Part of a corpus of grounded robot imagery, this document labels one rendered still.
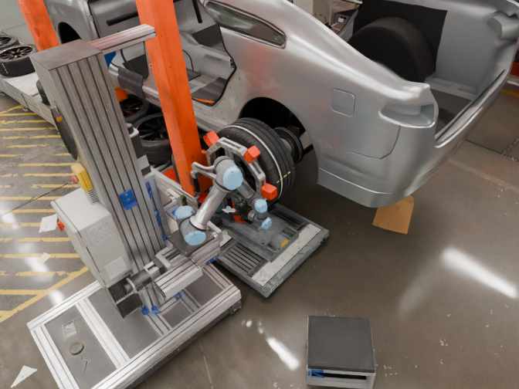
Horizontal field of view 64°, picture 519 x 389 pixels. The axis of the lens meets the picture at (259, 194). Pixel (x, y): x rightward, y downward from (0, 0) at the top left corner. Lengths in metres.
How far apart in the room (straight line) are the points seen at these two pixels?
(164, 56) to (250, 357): 2.07
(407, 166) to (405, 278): 1.15
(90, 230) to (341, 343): 1.60
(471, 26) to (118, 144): 2.99
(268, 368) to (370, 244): 1.39
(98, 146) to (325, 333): 1.72
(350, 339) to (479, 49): 2.61
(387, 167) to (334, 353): 1.17
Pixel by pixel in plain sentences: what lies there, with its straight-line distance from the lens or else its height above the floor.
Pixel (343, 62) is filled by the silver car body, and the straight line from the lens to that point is 2.56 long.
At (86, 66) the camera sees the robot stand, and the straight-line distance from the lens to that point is 2.06.
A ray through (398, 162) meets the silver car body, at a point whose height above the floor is 1.17.
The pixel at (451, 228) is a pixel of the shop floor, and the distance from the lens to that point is 4.01.
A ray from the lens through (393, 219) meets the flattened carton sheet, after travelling 3.94.
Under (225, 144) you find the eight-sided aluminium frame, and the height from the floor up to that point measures 1.12.
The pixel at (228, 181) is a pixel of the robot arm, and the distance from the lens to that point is 2.24.
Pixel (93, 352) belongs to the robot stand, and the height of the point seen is 0.21.
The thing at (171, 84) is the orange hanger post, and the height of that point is 1.51.
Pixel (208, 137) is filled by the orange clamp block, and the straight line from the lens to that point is 3.00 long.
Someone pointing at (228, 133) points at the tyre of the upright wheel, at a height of 1.15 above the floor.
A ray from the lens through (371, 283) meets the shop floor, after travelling 3.44.
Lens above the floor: 2.72
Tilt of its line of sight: 41 degrees down
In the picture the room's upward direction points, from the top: 5 degrees counter-clockwise
